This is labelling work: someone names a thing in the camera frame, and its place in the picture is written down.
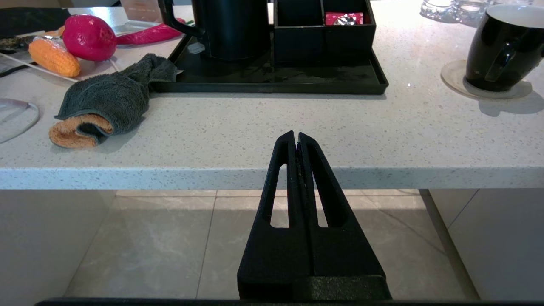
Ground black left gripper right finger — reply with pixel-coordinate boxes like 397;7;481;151
297;133;391;299

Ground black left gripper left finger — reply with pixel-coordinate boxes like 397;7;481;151
237;131;309;299

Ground black electric kettle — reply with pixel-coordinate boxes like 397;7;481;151
158;0;270;61

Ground black serving tray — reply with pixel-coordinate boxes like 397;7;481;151
150;34;389;95

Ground round beige coaster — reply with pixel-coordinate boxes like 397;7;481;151
441;59;533;100

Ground black compartment organizer box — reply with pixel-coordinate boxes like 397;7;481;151
273;0;377;66

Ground grey and orange towel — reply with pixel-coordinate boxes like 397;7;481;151
49;53;178;149

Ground small red packet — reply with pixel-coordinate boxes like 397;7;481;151
325;12;364;26

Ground black mug white inside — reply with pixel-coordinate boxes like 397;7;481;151
465;4;544;92

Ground red toy chili pepper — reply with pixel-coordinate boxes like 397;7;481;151
116;18;187;45

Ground water bottle red label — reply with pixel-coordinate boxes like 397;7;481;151
420;0;455;20
493;0;537;8
454;0;494;24

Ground red toy round fruit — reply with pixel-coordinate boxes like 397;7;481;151
62;14;117;62

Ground clear glass plate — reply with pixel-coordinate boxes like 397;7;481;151
0;98;40;144

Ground orange toy corn cob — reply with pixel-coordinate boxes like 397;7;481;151
28;37;81;78

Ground dark snack packet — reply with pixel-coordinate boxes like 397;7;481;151
0;36;35;52

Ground thin black cable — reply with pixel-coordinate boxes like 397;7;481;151
0;63;28;78

